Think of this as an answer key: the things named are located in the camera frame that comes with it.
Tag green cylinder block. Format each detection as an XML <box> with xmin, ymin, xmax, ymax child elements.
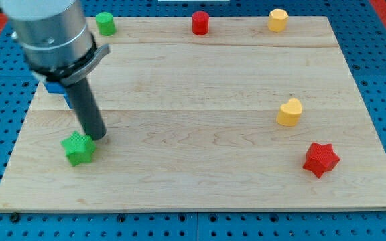
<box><xmin>95</xmin><ymin>12</ymin><xmax>117</xmax><ymax>36</ymax></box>

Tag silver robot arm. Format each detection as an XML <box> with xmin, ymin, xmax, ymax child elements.
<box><xmin>0</xmin><ymin>0</ymin><xmax>110</xmax><ymax>87</ymax></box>

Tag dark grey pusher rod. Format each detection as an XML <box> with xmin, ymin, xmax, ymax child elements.
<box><xmin>66</xmin><ymin>78</ymin><xmax>107</xmax><ymax>140</ymax></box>

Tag blue block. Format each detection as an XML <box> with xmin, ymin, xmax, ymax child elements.
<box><xmin>44</xmin><ymin>82</ymin><xmax>72</xmax><ymax>109</ymax></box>

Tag red star block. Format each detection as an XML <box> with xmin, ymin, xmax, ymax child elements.
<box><xmin>303</xmin><ymin>142</ymin><xmax>340</xmax><ymax>179</ymax></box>

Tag yellow octagon block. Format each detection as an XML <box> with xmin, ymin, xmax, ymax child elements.
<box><xmin>267</xmin><ymin>9</ymin><xmax>289</xmax><ymax>33</ymax></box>

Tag green star block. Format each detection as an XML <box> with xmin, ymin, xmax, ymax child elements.
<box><xmin>60</xmin><ymin>131</ymin><xmax>96</xmax><ymax>166</ymax></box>

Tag red cylinder block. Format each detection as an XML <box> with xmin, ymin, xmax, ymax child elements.
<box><xmin>192</xmin><ymin>11</ymin><xmax>210</xmax><ymax>35</ymax></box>

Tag wooden board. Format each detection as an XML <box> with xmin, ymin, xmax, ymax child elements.
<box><xmin>0</xmin><ymin>16</ymin><xmax>386</xmax><ymax>214</ymax></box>

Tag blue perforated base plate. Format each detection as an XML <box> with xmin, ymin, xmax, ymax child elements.
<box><xmin>0</xmin><ymin>0</ymin><xmax>386</xmax><ymax>240</ymax></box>

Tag yellow heart block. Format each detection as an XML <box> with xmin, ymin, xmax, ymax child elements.
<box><xmin>276</xmin><ymin>98</ymin><xmax>303</xmax><ymax>127</ymax></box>

